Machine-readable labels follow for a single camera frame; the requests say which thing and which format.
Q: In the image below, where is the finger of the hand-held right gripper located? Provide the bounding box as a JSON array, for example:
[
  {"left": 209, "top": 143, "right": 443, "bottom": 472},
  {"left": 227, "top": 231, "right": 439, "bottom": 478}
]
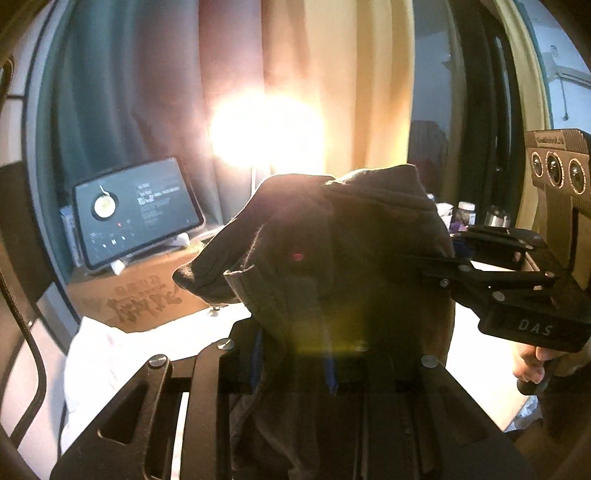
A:
[
  {"left": 450, "top": 226, "right": 548, "bottom": 266},
  {"left": 418, "top": 256, "right": 561, "bottom": 319}
]

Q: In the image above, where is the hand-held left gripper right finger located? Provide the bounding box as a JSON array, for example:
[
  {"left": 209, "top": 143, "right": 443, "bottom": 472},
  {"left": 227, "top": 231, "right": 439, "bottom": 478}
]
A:
[{"left": 323, "top": 353, "right": 539, "bottom": 480}]

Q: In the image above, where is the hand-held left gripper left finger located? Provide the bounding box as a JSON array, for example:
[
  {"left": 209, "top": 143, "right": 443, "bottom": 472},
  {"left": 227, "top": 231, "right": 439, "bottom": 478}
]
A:
[{"left": 50, "top": 320, "right": 262, "bottom": 480}]

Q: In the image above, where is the dark brown t-shirt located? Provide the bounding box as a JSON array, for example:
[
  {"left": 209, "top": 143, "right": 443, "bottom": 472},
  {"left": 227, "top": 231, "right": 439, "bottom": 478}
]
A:
[{"left": 172, "top": 164, "right": 458, "bottom": 480}]

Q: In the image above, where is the person's right forearm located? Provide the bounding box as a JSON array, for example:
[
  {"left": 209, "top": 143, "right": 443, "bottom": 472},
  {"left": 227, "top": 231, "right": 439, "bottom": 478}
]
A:
[{"left": 538, "top": 342, "right": 591, "bottom": 439}]

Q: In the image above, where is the person's right hand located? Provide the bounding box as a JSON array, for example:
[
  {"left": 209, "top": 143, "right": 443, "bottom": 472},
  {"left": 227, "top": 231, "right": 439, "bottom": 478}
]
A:
[{"left": 512, "top": 344, "right": 557, "bottom": 386}]

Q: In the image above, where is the stainless steel tumbler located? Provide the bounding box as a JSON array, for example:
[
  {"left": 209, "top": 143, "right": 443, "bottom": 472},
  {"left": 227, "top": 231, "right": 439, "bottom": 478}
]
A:
[{"left": 482, "top": 205, "right": 511, "bottom": 229}]

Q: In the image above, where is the glass jar with white lid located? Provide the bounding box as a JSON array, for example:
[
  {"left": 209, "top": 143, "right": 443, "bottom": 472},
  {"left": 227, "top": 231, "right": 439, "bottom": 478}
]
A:
[{"left": 455, "top": 200, "right": 478, "bottom": 232}]

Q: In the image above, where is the printed cardboard box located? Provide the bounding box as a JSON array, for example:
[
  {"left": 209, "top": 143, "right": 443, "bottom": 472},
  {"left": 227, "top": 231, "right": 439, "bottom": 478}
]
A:
[{"left": 67, "top": 235, "right": 218, "bottom": 333}]

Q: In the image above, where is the white cloth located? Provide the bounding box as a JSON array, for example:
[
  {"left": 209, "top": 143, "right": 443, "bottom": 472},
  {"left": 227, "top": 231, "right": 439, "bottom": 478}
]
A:
[{"left": 60, "top": 316, "right": 222, "bottom": 457}]

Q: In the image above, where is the white tablet stand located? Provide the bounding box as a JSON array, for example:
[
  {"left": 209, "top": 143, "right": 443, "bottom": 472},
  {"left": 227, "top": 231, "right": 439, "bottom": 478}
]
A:
[{"left": 108, "top": 232, "right": 192, "bottom": 275}]

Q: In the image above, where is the tablet with dark screen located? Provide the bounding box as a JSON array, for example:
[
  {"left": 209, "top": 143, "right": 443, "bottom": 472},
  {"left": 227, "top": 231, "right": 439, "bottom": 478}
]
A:
[{"left": 73, "top": 157, "right": 205, "bottom": 271}]

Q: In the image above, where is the yellow curtain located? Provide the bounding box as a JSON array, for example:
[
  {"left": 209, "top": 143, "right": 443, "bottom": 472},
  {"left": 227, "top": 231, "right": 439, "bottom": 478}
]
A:
[{"left": 263, "top": 0, "right": 416, "bottom": 185}]

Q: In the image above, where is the teal curtain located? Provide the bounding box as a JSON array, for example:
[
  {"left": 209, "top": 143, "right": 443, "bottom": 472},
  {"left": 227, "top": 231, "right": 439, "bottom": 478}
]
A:
[{"left": 41, "top": 0, "right": 264, "bottom": 259}]

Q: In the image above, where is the black metal post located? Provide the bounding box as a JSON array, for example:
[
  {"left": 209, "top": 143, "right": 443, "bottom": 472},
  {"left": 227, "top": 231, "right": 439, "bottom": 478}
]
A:
[{"left": 455, "top": 0, "right": 527, "bottom": 227}]

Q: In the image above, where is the black braided cable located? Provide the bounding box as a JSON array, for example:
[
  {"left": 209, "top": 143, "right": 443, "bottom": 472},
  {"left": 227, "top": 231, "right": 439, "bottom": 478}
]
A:
[{"left": 0, "top": 58, "right": 47, "bottom": 444}]

